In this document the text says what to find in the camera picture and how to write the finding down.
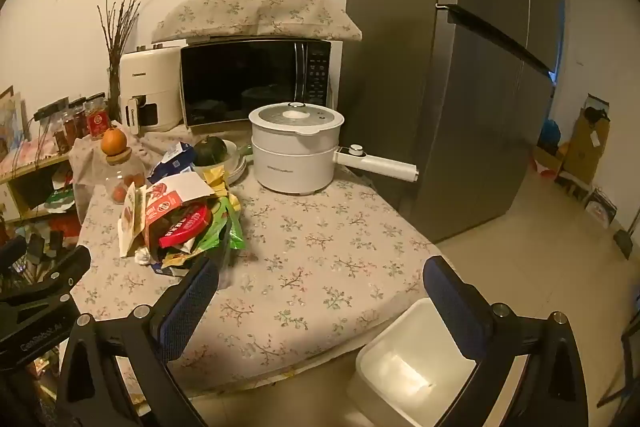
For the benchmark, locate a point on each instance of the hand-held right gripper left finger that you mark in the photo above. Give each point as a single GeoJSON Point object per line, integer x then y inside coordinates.
{"type": "Point", "coordinates": [192, 302]}

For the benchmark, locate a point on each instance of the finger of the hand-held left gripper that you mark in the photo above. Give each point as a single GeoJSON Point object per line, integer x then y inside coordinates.
{"type": "Point", "coordinates": [67, 274]}

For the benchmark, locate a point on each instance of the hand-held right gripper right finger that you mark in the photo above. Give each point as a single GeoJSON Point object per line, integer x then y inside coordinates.
{"type": "Point", "coordinates": [455, 302]}

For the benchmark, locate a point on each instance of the white trash bin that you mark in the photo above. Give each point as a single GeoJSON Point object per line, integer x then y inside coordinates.
{"type": "Point", "coordinates": [400, 372]}

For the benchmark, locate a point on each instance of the blue carton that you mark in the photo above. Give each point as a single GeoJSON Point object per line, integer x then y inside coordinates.
{"type": "Point", "coordinates": [175, 164]}

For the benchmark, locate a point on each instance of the white crumpled tissue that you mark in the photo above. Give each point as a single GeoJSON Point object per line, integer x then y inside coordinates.
{"type": "Point", "coordinates": [142, 255]}

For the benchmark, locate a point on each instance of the red round wrapper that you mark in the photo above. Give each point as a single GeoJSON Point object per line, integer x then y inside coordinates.
{"type": "Point", "coordinates": [187, 224]}

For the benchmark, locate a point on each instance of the white snack packet brown print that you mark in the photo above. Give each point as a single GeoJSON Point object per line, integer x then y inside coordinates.
{"type": "Point", "coordinates": [131, 217]}

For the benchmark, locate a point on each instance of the small orange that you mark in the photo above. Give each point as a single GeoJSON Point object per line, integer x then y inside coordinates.
{"type": "Point", "coordinates": [135, 180]}
{"type": "Point", "coordinates": [120, 193]}

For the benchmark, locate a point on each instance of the white and red paper bag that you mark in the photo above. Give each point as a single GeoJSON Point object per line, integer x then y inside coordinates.
{"type": "Point", "coordinates": [170, 202]}

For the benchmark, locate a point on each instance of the wooden shelf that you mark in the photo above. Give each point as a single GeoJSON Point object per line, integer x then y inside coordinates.
{"type": "Point", "coordinates": [30, 169]}

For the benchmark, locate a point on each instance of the glass jar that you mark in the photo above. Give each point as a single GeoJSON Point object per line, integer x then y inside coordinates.
{"type": "Point", "coordinates": [117, 172]}

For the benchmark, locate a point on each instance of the stack of white bowls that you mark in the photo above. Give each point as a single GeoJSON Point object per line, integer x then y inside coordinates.
{"type": "Point", "coordinates": [235, 171]}

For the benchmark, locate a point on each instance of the large orange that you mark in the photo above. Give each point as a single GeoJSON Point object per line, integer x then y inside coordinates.
{"type": "Point", "coordinates": [114, 141]}

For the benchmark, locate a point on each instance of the dark spice jar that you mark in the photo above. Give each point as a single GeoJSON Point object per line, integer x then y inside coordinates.
{"type": "Point", "coordinates": [77, 122]}

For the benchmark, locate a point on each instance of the dark green squash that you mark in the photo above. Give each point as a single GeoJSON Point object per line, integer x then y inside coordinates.
{"type": "Point", "coordinates": [210, 149]}

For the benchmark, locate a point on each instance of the red label spice jar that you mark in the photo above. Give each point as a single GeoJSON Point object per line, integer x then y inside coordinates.
{"type": "Point", "coordinates": [97, 119]}

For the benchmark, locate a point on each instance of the green vegetable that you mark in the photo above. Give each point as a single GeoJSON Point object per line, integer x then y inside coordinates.
{"type": "Point", "coordinates": [245, 149]}

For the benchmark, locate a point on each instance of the white electric pot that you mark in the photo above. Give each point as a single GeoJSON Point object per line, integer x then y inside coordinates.
{"type": "Point", "coordinates": [290, 162]}

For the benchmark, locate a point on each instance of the dustpan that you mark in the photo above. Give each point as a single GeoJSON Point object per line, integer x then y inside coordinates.
{"type": "Point", "coordinates": [625, 242]}

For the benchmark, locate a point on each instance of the blue bag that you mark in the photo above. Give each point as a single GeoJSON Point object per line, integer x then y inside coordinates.
{"type": "Point", "coordinates": [550, 134]}

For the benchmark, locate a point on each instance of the cardboard box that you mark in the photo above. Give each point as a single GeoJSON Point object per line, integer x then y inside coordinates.
{"type": "Point", "coordinates": [587, 147]}

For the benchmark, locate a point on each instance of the white air fryer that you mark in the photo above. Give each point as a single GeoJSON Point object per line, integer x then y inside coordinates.
{"type": "Point", "coordinates": [150, 77]}

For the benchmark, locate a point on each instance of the black microwave oven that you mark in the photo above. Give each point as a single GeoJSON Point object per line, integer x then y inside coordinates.
{"type": "Point", "coordinates": [240, 77]}

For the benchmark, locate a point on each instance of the grey refrigerator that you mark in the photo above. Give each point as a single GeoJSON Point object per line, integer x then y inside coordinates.
{"type": "Point", "coordinates": [400, 57]}

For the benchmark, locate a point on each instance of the dried branches bundle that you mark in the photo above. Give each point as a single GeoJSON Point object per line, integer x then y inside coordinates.
{"type": "Point", "coordinates": [120, 27]}

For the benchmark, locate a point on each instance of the floral pillow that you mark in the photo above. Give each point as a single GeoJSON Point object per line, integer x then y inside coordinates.
{"type": "Point", "coordinates": [250, 9]}

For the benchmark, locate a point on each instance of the picture frame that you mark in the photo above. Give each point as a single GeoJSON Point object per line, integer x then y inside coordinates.
{"type": "Point", "coordinates": [10, 122]}

